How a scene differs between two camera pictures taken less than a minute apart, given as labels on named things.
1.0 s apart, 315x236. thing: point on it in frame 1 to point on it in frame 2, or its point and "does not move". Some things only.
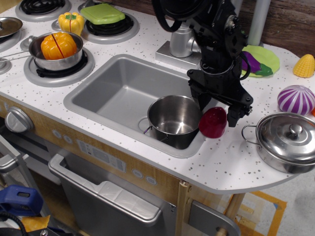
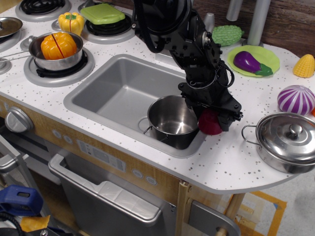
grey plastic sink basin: (113, 92) does not move
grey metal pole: (258, 22) does not move
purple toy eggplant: (256, 67) does not move
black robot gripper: (221, 78) to (207, 87)
